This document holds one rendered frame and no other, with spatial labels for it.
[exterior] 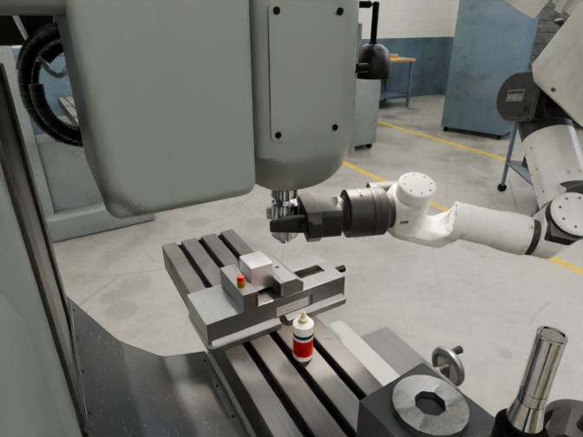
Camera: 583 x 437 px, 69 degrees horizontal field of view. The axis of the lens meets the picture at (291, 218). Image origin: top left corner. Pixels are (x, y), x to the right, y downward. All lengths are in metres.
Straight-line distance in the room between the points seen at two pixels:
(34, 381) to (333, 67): 0.51
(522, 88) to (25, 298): 0.88
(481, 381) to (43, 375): 2.04
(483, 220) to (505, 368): 1.70
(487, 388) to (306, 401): 1.57
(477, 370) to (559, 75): 1.77
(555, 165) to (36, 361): 0.84
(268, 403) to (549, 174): 0.65
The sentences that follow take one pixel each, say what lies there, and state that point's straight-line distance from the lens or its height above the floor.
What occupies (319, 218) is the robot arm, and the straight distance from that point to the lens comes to 0.71.
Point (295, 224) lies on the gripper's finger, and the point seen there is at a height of 1.24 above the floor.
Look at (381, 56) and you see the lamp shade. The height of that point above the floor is 1.49.
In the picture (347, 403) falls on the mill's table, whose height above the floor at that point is 0.94.
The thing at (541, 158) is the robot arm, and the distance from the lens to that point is 0.92.
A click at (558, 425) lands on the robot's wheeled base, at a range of 1.42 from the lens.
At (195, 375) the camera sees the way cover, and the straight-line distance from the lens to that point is 0.98.
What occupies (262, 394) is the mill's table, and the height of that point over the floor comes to 0.94.
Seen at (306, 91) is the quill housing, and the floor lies 1.47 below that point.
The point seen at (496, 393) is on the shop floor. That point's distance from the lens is 2.31.
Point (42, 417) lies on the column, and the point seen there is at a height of 1.16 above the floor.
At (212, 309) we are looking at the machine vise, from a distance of 0.93.
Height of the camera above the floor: 1.56
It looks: 25 degrees down
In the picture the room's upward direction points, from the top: straight up
